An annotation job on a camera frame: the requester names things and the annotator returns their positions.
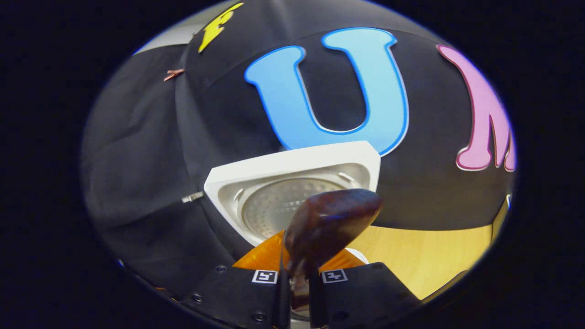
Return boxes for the white rice cooker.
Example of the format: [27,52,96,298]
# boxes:
[204,141,381,265]

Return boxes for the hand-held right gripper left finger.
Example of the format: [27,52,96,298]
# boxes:
[181,230,292,329]

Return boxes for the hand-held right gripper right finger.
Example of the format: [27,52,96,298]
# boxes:
[308,249,421,329]

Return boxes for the black backdrop cloth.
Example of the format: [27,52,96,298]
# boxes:
[81,0,517,297]

